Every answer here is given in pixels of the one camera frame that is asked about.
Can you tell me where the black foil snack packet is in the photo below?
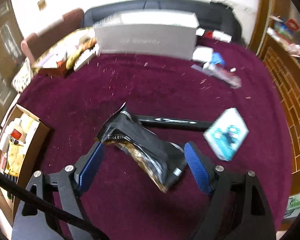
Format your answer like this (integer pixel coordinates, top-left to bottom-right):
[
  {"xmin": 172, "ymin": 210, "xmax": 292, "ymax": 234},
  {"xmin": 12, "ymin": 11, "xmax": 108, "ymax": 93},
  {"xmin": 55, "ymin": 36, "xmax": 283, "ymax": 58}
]
[{"xmin": 96, "ymin": 103, "xmax": 187, "ymax": 193}]

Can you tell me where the green white small box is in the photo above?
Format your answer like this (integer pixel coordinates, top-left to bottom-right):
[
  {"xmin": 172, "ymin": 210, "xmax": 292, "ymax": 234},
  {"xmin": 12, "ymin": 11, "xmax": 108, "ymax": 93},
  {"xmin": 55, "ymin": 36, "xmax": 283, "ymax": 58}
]
[{"xmin": 203, "ymin": 108, "xmax": 249, "ymax": 161}]

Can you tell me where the brown cardboard tray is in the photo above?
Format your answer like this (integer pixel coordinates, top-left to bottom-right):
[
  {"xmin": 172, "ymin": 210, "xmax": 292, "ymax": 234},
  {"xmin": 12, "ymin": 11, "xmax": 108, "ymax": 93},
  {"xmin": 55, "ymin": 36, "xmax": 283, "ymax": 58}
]
[{"xmin": 0, "ymin": 103, "xmax": 51, "ymax": 227}]

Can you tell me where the black marker olive cap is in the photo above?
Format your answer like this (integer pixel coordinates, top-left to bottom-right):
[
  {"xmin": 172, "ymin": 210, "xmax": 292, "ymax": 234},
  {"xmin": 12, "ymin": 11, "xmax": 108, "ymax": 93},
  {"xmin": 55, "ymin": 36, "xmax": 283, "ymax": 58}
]
[{"xmin": 135, "ymin": 115, "xmax": 213, "ymax": 132}]

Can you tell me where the maroon table cloth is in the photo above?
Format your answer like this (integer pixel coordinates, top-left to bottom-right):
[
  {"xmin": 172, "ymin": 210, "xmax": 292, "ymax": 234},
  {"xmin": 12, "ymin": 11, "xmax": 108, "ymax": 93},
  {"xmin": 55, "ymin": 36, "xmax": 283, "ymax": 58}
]
[{"xmin": 14, "ymin": 37, "xmax": 293, "ymax": 240}]

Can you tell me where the clear pen packet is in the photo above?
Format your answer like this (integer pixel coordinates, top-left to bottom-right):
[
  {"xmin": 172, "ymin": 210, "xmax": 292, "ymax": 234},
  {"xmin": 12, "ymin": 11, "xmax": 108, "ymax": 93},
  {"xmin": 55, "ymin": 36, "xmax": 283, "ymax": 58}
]
[{"xmin": 191, "ymin": 62, "xmax": 242, "ymax": 89}]

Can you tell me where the wooden counter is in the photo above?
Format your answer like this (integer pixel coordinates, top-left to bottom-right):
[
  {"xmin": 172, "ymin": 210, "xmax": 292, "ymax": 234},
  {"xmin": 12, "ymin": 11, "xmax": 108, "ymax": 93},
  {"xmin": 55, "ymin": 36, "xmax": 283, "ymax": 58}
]
[{"xmin": 257, "ymin": 28, "xmax": 300, "ymax": 195}]

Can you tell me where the white power adapter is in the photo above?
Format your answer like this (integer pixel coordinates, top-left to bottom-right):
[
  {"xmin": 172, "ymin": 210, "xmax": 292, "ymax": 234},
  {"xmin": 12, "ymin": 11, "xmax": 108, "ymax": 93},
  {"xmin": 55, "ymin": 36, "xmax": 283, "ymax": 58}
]
[{"xmin": 192, "ymin": 46, "xmax": 214, "ymax": 62}]

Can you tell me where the brown armchair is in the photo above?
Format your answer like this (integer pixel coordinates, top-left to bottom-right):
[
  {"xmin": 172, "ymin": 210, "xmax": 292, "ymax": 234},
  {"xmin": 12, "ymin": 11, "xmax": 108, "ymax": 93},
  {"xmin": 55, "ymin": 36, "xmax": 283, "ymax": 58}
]
[{"xmin": 20, "ymin": 8, "xmax": 84, "ymax": 63}]

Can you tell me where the white power strip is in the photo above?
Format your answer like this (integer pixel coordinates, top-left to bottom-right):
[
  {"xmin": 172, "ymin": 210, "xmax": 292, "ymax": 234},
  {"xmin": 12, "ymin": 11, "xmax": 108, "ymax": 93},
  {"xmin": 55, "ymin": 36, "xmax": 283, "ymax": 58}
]
[{"xmin": 73, "ymin": 43, "xmax": 100, "ymax": 72}]

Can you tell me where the large grey box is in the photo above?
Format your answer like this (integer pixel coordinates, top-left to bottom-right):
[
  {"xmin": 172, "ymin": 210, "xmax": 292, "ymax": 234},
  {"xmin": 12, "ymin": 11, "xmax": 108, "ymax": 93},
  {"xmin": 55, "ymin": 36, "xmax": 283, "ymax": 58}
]
[{"xmin": 93, "ymin": 9, "xmax": 199, "ymax": 60}]

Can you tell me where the black sofa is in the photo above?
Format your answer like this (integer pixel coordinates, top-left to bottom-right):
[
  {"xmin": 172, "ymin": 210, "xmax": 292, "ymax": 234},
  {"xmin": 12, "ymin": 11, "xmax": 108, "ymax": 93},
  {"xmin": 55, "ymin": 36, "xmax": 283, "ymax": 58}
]
[{"xmin": 83, "ymin": 0, "xmax": 243, "ymax": 46}]

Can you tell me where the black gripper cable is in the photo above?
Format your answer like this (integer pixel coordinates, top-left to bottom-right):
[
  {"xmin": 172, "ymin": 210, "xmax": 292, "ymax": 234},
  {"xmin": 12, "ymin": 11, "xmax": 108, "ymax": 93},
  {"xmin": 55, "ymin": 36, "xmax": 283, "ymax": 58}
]
[{"xmin": 0, "ymin": 165, "xmax": 111, "ymax": 240}]

